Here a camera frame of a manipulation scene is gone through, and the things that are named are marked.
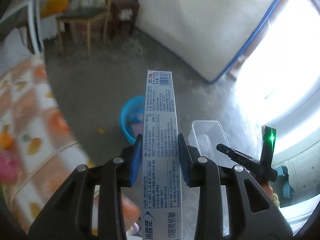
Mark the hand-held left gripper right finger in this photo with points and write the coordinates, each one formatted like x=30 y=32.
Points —
x=183 y=160

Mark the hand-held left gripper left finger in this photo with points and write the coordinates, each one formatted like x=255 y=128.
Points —
x=135 y=160

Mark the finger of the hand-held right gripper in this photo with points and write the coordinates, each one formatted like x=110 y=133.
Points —
x=235 y=156

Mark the clear plastic container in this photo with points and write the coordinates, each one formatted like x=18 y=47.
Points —
x=207 y=135

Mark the silver toothpaste box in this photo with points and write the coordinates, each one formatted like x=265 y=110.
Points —
x=161 y=130

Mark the blue plastic basket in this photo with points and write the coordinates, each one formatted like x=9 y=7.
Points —
x=127 y=120

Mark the person's right hand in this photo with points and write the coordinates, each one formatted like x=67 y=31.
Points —
x=267 y=191

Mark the orange peel scrap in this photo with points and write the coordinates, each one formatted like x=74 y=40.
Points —
x=100 y=131

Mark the person's foot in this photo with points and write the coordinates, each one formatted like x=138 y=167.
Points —
x=130 y=210

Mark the purple slipper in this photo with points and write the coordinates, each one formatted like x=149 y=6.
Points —
x=135 y=230

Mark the ginkgo patterned tablecloth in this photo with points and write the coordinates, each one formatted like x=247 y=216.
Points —
x=37 y=130

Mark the white mattress with blue edge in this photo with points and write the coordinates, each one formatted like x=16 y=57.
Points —
x=200 y=25

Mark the wooden chair with dark seat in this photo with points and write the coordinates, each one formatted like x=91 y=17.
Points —
x=82 y=15

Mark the dark wooden stool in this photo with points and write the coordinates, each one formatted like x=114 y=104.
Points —
x=125 y=5

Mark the white sack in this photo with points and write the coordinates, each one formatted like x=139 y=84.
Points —
x=12 y=50

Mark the white side table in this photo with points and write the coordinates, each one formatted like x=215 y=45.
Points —
x=35 y=25

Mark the yellow plastic bag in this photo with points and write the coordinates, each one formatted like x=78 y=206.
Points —
x=55 y=5

